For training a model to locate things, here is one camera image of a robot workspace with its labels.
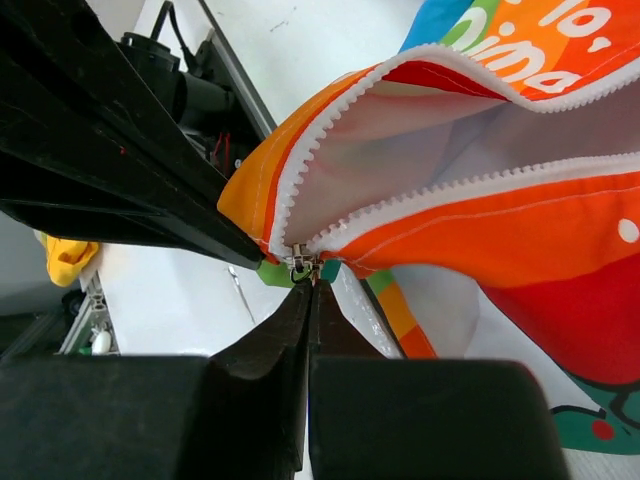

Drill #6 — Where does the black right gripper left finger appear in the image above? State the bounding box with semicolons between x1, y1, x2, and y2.
1;283;312;479

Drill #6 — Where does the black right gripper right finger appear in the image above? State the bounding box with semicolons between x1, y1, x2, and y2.
308;281;569;479

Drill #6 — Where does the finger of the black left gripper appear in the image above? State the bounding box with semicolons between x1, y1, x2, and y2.
1;1;262;269

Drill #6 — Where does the rainbow white children's jacket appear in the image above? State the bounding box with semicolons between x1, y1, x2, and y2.
218;1;639;457

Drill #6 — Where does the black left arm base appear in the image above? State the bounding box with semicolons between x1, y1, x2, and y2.
118;1;276;178

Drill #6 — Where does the yellow cloth item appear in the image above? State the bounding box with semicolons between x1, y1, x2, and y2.
37;232;100;287

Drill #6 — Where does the aluminium frame rail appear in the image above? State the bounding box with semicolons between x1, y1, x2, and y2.
58;272;120;356

